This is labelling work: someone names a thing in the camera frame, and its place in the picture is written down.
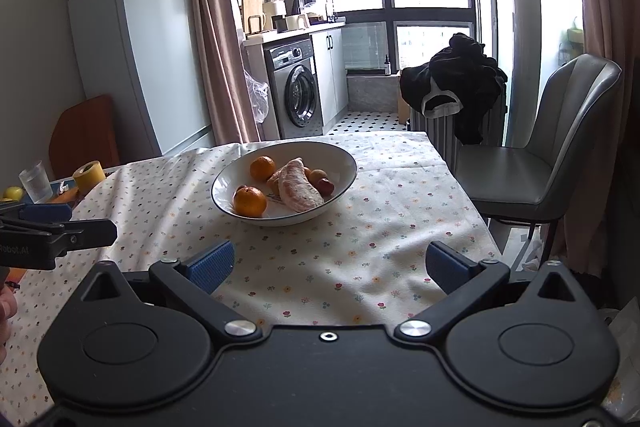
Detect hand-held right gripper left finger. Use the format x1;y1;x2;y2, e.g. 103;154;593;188
80;239;263;343

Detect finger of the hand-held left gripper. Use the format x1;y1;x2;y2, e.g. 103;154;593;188
0;201;74;224
0;218;119;254

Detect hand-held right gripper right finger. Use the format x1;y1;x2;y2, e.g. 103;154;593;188
395;241;583;343

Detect small peeled pomelo segment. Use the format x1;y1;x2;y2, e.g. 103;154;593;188
266;167;284;198

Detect orange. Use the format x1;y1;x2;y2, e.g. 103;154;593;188
249;155;277;182
233;186;268;218

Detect large peeled pomelo segment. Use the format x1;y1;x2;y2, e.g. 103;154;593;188
277;158;325;214

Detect white bowl with dark rim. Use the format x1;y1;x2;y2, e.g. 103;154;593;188
211;142;358;228

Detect person's left hand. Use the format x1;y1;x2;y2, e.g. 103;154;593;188
0;286;21;362

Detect clear glass cup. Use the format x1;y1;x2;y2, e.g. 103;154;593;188
19;160;54;204

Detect yellow tape roll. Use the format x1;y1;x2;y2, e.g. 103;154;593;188
73;160;107;196

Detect brown wooden board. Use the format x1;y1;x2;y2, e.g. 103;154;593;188
48;95;121;180

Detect floral tablecloth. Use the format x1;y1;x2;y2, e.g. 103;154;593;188
0;131;503;427

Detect grey chair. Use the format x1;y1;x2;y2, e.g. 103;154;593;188
452;53;623;259

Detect clear plastic bag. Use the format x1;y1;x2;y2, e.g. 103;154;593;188
244;67;271;124

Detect white fridge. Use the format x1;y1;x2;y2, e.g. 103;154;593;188
67;0;216;158

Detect black clothes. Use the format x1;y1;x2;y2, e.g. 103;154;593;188
400;33;509;146

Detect grey washing machine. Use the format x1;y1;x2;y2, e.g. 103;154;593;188
263;38;324;140

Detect white base cabinet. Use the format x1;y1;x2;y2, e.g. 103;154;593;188
310;27;350;128

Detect white kettle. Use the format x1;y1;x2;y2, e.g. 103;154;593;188
263;2;287;30

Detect wooden cutting board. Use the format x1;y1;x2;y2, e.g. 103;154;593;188
242;0;264;36

